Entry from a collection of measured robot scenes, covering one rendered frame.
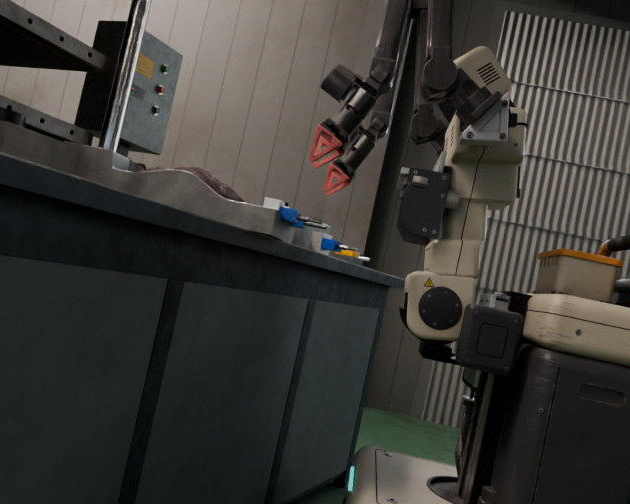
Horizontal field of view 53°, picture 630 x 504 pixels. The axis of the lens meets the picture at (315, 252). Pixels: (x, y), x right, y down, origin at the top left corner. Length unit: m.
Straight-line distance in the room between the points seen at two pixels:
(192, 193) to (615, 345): 0.95
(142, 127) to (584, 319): 1.67
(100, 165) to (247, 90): 3.07
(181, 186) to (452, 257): 0.66
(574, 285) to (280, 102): 3.11
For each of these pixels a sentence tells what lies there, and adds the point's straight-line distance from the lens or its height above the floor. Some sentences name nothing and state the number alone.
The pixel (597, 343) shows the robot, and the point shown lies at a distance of 1.47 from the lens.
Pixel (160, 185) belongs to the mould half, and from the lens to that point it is 1.40.
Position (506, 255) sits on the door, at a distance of 4.22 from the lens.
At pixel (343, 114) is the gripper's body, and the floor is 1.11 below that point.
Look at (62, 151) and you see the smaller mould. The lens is 1.20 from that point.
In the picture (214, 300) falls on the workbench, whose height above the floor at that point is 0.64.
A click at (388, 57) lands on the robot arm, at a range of 1.51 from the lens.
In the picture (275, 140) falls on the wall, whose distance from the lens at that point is 4.35.
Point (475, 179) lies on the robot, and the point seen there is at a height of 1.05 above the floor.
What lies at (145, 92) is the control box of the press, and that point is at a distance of 2.46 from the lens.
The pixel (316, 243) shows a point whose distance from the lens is 1.69.
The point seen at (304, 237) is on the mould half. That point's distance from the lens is 1.71.
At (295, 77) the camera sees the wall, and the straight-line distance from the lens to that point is 4.45.
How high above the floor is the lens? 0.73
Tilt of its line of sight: 2 degrees up
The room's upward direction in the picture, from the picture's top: 12 degrees clockwise
